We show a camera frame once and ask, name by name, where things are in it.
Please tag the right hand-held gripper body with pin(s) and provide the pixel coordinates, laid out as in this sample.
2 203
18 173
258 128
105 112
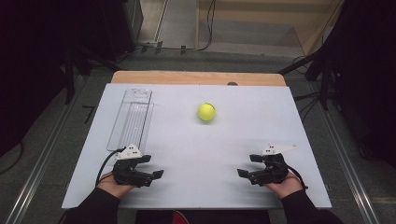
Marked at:
271 172

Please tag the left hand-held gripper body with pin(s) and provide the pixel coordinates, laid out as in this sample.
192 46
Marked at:
124 175

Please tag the clear plastic ball container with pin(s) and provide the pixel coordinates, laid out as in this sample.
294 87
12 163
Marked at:
132 121

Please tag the yellow tennis ball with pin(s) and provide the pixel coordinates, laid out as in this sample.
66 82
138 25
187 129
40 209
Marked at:
206 111

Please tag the person's left hand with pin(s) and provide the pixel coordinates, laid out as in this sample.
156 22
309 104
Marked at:
109 186

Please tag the person's right hand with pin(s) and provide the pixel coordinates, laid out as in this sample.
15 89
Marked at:
286 186

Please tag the white table board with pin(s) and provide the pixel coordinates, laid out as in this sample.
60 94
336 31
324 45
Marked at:
199 161

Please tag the wooden table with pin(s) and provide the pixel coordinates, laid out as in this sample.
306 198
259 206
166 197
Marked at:
186 77

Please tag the black tripod stand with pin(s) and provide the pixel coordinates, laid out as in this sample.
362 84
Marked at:
320 74
71 77

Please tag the dark curtain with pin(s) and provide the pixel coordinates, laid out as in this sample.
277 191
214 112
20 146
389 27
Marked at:
28 62
367 77

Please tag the black cabinet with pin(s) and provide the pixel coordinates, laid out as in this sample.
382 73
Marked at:
124 25

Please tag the metal floor rail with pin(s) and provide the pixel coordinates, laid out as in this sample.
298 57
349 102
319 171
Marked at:
40 161
348 168

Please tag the light wooden frame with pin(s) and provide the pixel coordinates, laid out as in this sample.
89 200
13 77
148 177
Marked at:
311 34

